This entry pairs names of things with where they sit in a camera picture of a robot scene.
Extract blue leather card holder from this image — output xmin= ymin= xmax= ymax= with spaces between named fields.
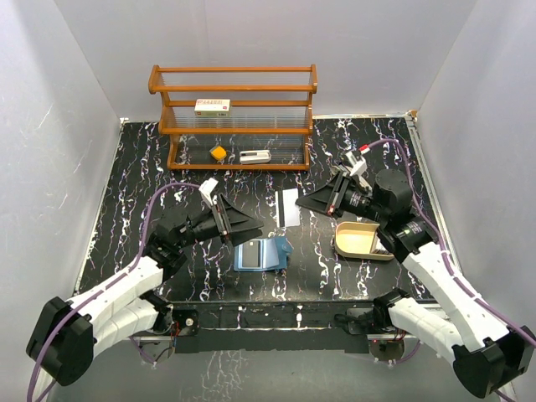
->
xmin=234 ymin=236 xmax=293 ymax=272

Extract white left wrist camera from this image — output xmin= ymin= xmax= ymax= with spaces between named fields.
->
xmin=198 ymin=178 xmax=218 ymax=208

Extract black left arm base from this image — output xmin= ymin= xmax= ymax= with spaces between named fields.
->
xmin=137 ymin=307 xmax=200 ymax=361

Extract beige oval tray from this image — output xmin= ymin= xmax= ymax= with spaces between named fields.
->
xmin=334 ymin=222 xmax=394 ymax=261

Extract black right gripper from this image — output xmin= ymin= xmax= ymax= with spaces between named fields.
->
xmin=296 ymin=170 xmax=388 ymax=224

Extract black credit card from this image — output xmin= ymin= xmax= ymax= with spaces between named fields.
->
xmin=242 ymin=240 xmax=261 ymax=269

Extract white red paper box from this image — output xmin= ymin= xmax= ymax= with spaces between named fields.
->
xmin=194 ymin=99 xmax=231 ymax=117

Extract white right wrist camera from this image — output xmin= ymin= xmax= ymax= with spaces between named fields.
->
xmin=342 ymin=150 xmax=367 ymax=178

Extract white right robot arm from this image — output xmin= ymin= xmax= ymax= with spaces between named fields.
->
xmin=296 ymin=169 xmax=535 ymax=399

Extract brown wooden shelf rack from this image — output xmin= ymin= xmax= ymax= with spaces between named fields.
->
xmin=147 ymin=64 xmax=318 ymax=171

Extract stack of credit cards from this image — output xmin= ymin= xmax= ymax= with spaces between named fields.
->
xmin=371 ymin=240 xmax=393 ymax=257

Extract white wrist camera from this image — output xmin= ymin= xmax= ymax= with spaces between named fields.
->
xmin=342 ymin=150 xmax=367 ymax=178
xmin=198 ymin=178 xmax=218 ymax=208

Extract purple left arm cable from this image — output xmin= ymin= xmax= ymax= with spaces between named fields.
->
xmin=27 ymin=183 xmax=204 ymax=402

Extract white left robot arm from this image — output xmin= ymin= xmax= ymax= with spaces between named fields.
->
xmin=26 ymin=194 xmax=263 ymax=386

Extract yellow square block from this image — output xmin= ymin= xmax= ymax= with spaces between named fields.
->
xmin=209 ymin=146 xmax=227 ymax=162

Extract white grey stapler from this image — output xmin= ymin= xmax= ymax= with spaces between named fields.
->
xmin=240 ymin=150 xmax=271 ymax=165

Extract white magnetic stripe card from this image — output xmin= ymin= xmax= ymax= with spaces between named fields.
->
xmin=276 ymin=188 xmax=301 ymax=228

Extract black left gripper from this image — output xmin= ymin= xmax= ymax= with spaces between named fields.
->
xmin=177 ymin=194 xmax=264 ymax=249

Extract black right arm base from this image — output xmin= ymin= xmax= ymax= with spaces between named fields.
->
xmin=334 ymin=308 xmax=421 ymax=368

